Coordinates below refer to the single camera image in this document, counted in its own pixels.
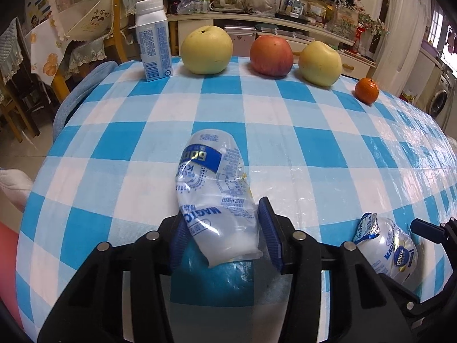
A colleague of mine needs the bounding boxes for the wooden chair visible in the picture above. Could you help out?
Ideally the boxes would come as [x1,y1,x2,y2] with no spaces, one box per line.
[112,0,144,64]

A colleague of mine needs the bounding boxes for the white blue milk bottle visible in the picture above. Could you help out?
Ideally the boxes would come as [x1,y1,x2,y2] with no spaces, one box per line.
[135,0,174,82]

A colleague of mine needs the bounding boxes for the yellow apple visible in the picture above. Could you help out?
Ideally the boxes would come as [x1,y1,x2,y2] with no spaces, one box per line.
[298,41,343,87]

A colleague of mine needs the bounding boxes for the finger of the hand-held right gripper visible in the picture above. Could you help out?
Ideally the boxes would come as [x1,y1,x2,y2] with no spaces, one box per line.
[378,274,457,330]
[410,217,457,246]

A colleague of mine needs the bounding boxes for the pink stool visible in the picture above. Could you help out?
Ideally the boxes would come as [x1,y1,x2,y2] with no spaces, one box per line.
[0,221,26,331]

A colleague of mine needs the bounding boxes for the pack of small bottles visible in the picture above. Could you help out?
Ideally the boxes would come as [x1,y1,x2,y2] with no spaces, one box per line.
[177,0,212,14]

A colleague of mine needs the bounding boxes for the artificial flowers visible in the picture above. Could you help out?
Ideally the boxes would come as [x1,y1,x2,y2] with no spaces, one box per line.
[358,10,388,37]

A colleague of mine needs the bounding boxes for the printed paper bag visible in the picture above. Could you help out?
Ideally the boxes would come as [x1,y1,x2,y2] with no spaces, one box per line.
[326,0,360,41]

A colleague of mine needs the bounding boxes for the mandarin orange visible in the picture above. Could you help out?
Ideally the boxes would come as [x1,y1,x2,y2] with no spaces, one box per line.
[354,77,379,105]

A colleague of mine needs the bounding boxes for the washing machine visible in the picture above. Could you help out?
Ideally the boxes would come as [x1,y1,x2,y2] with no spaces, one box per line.
[426,74,453,119]

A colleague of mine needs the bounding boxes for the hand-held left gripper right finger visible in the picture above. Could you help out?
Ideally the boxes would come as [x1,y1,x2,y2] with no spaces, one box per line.
[258,196,422,343]

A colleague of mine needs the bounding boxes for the clear blue-print plastic packet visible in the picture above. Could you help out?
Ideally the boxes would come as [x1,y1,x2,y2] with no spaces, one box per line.
[175,129,265,268]
[352,212,419,287]

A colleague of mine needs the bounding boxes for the red ornament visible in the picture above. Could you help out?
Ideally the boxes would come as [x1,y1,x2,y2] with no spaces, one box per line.
[353,23,369,53]

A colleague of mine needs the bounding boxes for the large yellow pear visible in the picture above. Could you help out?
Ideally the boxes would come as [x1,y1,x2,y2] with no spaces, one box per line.
[181,25,234,75]

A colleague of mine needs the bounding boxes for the white wooden sideboard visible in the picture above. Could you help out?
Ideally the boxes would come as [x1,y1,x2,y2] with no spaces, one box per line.
[167,9,378,69]

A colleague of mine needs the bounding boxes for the orange-print white tablecloth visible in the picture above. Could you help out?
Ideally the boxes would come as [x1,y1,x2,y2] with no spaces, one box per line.
[30,21,73,87]

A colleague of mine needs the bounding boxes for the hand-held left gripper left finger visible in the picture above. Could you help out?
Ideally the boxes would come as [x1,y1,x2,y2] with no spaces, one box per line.
[37,214,191,343]

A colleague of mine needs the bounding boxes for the blue checkered tablecloth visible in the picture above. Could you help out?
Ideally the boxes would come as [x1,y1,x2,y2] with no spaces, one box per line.
[16,55,457,343]

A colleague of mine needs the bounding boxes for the clear plastic bag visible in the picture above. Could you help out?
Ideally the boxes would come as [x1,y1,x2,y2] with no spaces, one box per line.
[242,0,280,17]

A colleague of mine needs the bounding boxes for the cream mesh food cover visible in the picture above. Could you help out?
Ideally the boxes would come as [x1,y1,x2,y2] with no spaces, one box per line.
[46,0,117,42]

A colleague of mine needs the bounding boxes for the red apple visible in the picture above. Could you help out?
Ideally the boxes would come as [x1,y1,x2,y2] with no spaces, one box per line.
[249,35,294,78]

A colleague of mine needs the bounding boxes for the white cloth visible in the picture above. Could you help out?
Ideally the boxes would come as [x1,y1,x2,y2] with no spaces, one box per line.
[0,169,34,212]

